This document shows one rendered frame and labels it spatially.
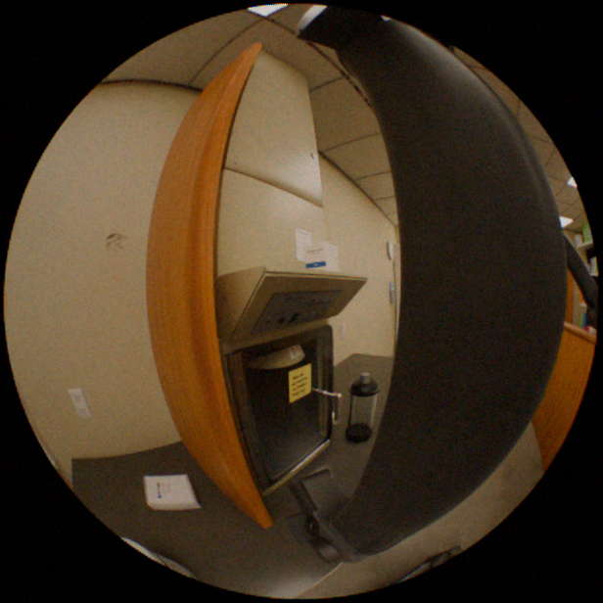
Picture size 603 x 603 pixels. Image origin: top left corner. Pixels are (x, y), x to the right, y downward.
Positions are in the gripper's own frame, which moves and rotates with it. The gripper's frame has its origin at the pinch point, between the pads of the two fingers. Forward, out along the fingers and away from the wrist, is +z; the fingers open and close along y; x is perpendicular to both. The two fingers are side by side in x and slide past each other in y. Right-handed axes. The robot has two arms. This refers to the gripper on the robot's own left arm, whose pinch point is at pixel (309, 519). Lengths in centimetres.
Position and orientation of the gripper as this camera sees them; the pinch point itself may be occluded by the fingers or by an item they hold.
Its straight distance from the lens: 46.1
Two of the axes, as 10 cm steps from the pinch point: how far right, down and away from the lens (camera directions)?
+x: 3.8, 5.3, -7.6
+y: -9.1, 0.7, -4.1
